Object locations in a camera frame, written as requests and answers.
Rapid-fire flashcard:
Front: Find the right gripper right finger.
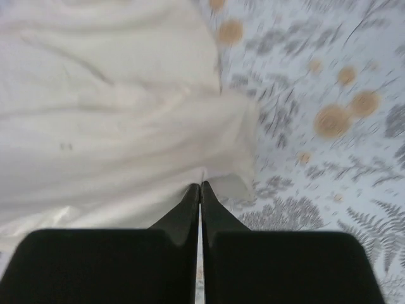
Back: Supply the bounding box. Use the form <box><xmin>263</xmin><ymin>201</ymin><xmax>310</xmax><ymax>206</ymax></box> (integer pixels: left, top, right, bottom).
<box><xmin>201</xmin><ymin>182</ymin><xmax>383</xmax><ymax>304</ymax></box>

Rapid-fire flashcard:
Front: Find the floral patterned table mat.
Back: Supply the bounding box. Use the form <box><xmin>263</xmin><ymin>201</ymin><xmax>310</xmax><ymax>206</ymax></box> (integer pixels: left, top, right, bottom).
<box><xmin>198</xmin><ymin>1</ymin><xmax>404</xmax><ymax>303</ymax></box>

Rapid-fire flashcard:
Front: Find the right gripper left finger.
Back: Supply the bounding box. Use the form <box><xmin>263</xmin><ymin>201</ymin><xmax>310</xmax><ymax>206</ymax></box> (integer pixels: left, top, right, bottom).
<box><xmin>1</xmin><ymin>184</ymin><xmax>200</xmax><ymax>304</ymax></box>

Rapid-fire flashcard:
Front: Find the cream white t shirt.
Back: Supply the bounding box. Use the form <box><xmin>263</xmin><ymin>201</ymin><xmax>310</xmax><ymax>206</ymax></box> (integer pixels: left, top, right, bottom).
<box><xmin>0</xmin><ymin>0</ymin><xmax>262</xmax><ymax>251</ymax></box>

